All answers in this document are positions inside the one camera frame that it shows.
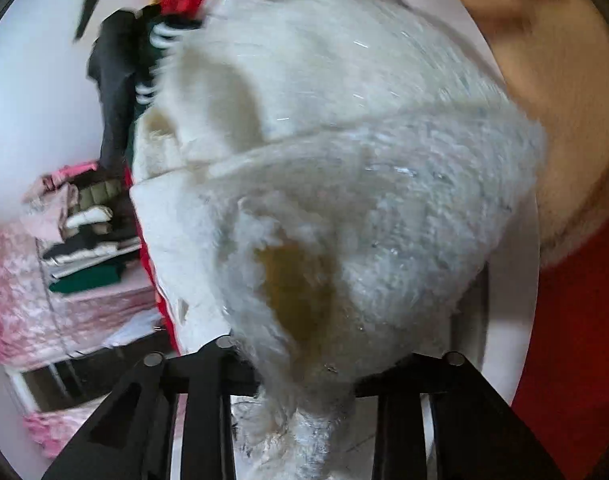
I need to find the white fluffy cardigan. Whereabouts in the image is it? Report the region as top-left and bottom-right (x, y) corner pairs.
(128, 0), (549, 480)

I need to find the red floral blanket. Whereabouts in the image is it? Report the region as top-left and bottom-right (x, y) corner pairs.
(131, 0), (609, 479)

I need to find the green hanging garment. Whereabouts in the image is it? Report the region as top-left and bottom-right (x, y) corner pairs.
(48, 263), (126, 295)

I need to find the white puffer jacket hanging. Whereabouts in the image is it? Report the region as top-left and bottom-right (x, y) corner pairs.
(65, 206), (112, 230)

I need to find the pink floral curtain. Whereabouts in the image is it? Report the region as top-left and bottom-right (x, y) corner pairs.
(0, 219), (162, 461)

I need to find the olive puffer jacket hanging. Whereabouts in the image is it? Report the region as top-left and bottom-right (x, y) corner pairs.
(77, 179), (122, 211)

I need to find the white floral grid sheet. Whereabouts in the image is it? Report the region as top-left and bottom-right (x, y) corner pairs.
(159, 0), (542, 480)

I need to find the pink fluffy jacket hanging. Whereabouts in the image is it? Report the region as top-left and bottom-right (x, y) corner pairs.
(20, 162), (98, 243)

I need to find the black leather jacket folded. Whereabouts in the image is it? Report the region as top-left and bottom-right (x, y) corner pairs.
(88, 6), (160, 174)

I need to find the dark green striped garment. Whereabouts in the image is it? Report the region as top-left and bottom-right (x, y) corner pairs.
(124, 6), (201, 168)

